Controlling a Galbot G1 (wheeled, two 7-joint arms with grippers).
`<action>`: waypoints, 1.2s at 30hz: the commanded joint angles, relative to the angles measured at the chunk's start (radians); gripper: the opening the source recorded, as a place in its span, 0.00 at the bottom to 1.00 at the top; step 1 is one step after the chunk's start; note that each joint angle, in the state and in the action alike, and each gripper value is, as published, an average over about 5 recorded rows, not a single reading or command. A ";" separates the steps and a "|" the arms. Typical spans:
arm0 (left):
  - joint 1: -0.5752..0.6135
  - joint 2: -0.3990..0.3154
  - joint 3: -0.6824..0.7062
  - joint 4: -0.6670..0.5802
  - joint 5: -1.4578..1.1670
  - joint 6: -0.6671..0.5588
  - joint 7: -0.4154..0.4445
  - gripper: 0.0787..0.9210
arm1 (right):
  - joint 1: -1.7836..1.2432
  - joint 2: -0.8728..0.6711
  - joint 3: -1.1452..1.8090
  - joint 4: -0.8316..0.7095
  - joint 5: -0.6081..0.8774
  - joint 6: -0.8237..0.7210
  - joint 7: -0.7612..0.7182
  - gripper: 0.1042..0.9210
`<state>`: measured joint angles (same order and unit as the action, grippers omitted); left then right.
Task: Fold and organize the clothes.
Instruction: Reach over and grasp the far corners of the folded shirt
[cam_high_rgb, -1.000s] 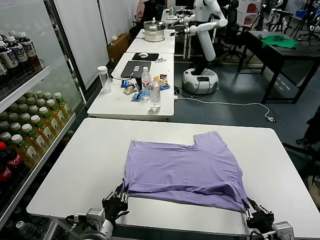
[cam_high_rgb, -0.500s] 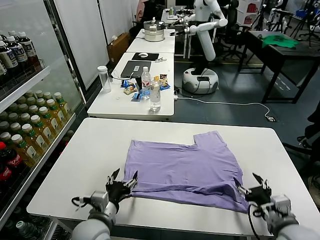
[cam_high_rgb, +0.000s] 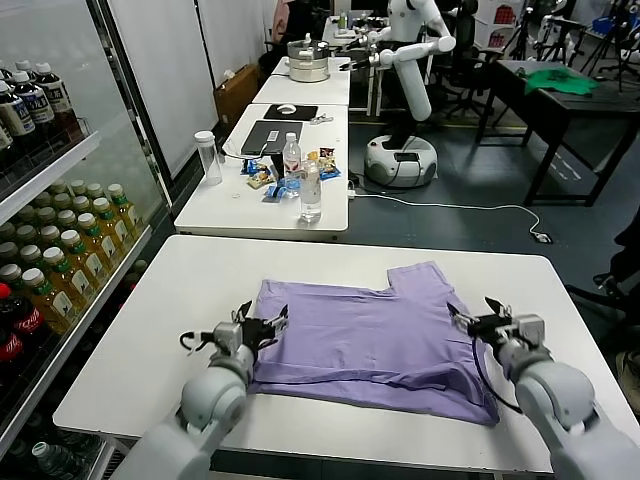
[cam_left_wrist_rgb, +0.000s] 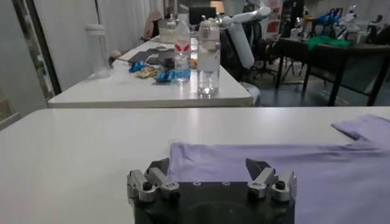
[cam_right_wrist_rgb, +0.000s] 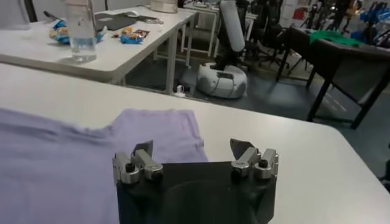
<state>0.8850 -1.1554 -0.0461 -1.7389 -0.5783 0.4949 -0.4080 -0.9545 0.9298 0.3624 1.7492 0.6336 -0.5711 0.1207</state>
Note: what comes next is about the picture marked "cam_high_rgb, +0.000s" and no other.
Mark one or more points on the white computer mouse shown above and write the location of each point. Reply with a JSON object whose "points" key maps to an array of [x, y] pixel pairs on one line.
{"points": [[286, 109]]}

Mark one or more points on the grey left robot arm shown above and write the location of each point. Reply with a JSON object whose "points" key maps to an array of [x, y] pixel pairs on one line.
{"points": [[210, 400]]}

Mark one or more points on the white cluttered desk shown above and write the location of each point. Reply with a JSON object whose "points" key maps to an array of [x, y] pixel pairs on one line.
{"points": [[332, 37]]}

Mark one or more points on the black mouse pad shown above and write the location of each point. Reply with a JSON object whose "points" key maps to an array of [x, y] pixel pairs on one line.
{"points": [[305, 112]]}

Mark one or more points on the yellow snack pack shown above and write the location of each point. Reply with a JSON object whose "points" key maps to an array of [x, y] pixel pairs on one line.
{"points": [[312, 156]]}

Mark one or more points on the dark grey laptop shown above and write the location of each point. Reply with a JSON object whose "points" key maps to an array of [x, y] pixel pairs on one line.
{"points": [[270, 137]]}

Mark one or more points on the person in pink top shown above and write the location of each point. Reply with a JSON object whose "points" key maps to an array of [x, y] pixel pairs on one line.
{"points": [[282, 20]]}

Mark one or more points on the water bottle red label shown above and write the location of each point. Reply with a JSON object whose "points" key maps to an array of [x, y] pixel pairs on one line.
{"points": [[292, 160]]}

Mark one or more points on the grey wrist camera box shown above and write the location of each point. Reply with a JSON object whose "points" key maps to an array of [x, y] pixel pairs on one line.
{"points": [[227, 337], [530, 327]]}

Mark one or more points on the cola bottle red label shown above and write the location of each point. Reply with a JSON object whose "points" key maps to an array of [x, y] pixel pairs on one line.
{"points": [[10, 346], [27, 320]]}

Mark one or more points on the glass door beverage cooler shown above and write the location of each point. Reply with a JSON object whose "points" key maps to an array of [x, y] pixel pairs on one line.
{"points": [[50, 170]]}

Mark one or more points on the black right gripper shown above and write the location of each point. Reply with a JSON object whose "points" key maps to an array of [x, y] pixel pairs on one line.
{"points": [[495, 330]]}

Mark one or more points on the dark tea bottle white cap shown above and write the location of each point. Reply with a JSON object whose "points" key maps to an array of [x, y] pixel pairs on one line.
{"points": [[5, 72], [24, 65], [52, 97], [15, 120], [36, 112]]}

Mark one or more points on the white floor socket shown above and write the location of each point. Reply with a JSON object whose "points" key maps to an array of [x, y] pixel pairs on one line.
{"points": [[541, 237]]}

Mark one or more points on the steel steamer pot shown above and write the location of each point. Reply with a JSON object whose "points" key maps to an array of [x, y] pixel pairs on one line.
{"points": [[307, 62]]}

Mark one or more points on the blue snack pack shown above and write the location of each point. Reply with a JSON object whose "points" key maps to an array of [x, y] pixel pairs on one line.
{"points": [[280, 192], [330, 173], [252, 166]]}

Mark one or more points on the clear plastic water bottle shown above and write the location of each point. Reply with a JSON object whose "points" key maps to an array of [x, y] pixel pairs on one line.
{"points": [[310, 195]]}

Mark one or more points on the beige snack pack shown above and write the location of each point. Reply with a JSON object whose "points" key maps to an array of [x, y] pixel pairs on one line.
{"points": [[260, 180]]}

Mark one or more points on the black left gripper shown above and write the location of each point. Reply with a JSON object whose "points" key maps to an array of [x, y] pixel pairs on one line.
{"points": [[255, 334]]}

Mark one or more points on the dark snack pack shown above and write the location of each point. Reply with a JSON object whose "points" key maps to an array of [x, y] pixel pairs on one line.
{"points": [[327, 153]]}

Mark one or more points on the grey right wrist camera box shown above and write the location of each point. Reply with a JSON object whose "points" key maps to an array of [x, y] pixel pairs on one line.
{"points": [[530, 327]]}

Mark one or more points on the white humanoid wheeled robot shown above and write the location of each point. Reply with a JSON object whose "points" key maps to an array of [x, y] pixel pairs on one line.
{"points": [[412, 90]]}

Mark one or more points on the person in black clothes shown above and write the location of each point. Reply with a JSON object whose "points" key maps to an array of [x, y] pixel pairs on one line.
{"points": [[630, 260]]}

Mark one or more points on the clear jar white lid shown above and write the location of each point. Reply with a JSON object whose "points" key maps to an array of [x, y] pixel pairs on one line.
{"points": [[210, 160]]}

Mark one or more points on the white box red print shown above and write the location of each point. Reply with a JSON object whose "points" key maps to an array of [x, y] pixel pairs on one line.
{"points": [[505, 12], [500, 39]]}

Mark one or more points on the water bottle green label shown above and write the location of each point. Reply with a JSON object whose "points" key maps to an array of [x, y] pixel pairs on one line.
{"points": [[50, 462]]}

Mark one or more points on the purple t-shirt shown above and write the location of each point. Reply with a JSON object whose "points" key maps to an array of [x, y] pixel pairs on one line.
{"points": [[360, 340]]}

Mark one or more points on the yellow tea bottle white cap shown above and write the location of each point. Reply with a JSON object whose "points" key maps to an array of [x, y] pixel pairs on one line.
{"points": [[80, 202], [109, 227], [82, 265], [60, 189], [62, 201], [67, 285], [7, 249], [95, 190], [25, 232], [66, 216], [122, 210], [46, 215], [30, 252], [11, 271], [78, 187], [26, 215], [42, 200], [50, 305], [50, 232], [6, 230], [95, 245]]}

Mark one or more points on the black metal table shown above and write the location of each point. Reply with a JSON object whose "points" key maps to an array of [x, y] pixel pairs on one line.
{"points": [[615, 102]]}

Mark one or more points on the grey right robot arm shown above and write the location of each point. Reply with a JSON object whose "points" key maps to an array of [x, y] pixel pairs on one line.
{"points": [[555, 395]]}

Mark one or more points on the tan shoe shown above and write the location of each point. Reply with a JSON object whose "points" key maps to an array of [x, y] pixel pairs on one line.
{"points": [[630, 370]]}

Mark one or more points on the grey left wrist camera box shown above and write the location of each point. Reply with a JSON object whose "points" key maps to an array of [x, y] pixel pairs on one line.
{"points": [[227, 337]]}

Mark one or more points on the brown cardboard box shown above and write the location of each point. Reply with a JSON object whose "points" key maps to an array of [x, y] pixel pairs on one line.
{"points": [[235, 100]]}

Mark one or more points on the green cloth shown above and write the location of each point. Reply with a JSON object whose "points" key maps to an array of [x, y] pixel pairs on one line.
{"points": [[555, 82]]}

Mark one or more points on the white desk with steamer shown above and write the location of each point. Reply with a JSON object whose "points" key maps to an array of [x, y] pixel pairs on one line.
{"points": [[300, 92]]}

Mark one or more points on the white desk with snacks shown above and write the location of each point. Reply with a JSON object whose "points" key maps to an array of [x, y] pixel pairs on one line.
{"points": [[235, 215]]}

